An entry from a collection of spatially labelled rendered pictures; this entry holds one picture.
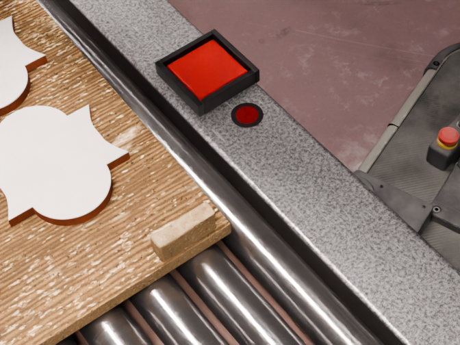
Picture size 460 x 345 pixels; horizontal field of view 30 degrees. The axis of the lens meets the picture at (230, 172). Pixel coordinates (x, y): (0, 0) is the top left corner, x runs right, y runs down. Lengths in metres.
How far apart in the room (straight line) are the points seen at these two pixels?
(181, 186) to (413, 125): 1.01
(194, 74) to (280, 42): 1.34
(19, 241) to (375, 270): 0.31
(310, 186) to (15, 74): 0.31
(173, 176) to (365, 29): 1.51
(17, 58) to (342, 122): 1.25
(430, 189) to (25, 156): 0.99
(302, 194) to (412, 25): 1.51
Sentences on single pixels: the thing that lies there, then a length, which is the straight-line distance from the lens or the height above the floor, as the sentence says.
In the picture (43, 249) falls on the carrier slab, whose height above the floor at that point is 0.94.
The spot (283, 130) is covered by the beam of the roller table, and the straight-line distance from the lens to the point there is 0.83.
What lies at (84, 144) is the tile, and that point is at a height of 0.95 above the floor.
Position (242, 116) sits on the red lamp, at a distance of 0.84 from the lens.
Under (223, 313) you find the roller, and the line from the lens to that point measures 0.73.
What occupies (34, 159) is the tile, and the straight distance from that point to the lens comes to 0.80.
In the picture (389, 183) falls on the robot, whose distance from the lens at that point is 1.64.
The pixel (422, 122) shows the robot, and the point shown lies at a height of 0.24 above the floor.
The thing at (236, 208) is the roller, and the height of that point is 0.92.
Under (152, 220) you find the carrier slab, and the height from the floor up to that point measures 0.94.
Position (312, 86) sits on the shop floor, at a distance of 2.10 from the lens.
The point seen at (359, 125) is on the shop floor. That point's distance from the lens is 2.03.
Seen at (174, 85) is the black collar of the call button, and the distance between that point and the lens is 0.86.
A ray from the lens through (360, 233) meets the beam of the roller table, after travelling 0.77.
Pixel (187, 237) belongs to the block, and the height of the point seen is 0.95.
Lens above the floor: 1.56
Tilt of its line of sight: 54 degrees down
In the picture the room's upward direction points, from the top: 4 degrees counter-clockwise
